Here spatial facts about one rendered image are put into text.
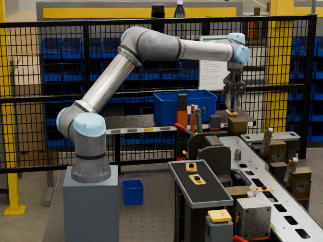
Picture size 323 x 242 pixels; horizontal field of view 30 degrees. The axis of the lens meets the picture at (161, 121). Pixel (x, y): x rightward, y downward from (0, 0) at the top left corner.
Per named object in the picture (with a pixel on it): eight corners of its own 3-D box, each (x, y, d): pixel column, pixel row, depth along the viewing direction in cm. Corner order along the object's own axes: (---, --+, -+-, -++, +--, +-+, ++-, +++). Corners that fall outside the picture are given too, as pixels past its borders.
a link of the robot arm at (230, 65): (225, 56, 273) (242, 55, 274) (224, 66, 274) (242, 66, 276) (229, 60, 266) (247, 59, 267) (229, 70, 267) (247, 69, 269)
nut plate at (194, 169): (197, 172, 217) (197, 168, 217) (186, 172, 217) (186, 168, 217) (195, 163, 225) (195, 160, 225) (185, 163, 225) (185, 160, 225)
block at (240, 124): (244, 186, 320) (247, 121, 309) (229, 187, 318) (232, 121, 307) (240, 179, 327) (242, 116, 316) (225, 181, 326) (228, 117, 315)
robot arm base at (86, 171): (69, 183, 222) (68, 158, 219) (73, 168, 236) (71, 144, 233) (110, 182, 223) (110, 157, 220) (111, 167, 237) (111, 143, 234)
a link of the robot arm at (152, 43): (155, 33, 222) (254, 42, 249) (140, 29, 231) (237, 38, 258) (150, 64, 225) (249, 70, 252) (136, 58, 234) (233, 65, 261)
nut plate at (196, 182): (206, 184, 207) (206, 180, 207) (195, 185, 206) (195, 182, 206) (198, 175, 215) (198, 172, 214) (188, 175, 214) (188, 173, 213)
